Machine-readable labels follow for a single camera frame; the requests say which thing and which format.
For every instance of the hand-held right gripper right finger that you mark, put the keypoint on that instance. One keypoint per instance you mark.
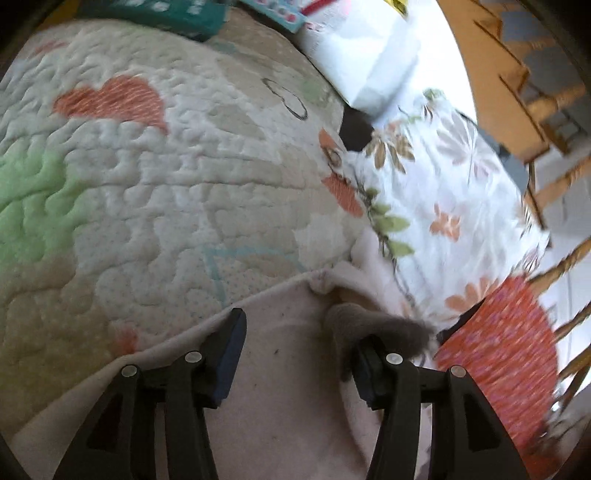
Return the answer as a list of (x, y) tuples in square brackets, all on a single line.
[(365, 371)]

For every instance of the teal box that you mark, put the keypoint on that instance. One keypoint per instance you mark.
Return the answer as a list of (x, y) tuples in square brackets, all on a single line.
[(175, 16)]

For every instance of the quilted heart print blanket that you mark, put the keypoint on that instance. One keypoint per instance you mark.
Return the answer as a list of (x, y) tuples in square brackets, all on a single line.
[(161, 184)]

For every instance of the dark grey fuzzy sock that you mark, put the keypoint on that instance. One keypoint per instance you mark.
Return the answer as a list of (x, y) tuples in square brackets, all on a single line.
[(388, 330)]

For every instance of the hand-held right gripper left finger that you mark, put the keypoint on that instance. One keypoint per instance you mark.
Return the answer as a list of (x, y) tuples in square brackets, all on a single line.
[(231, 360)]

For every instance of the pale pink garment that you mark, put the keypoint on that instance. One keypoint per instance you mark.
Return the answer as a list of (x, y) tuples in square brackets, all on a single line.
[(286, 369)]

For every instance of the wooden staircase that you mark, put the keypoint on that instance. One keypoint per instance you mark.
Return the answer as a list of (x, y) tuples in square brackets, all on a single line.
[(489, 69)]

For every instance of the white plastic bag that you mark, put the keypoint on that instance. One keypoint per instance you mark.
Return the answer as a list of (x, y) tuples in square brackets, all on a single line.
[(364, 60)]

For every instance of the yellow bag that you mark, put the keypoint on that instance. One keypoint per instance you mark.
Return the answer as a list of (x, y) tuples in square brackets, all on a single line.
[(398, 4)]

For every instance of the wooden chair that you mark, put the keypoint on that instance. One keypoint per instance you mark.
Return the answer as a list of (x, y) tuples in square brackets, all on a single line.
[(563, 182)]

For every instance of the white floral pillow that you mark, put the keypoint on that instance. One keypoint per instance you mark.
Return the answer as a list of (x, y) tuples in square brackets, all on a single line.
[(452, 184)]

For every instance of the colourful printed packet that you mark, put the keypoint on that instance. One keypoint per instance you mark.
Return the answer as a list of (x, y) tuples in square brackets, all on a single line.
[(277, 14)]

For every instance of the orange floral cloth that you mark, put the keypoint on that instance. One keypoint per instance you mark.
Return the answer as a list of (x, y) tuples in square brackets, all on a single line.
[(498, 350)]

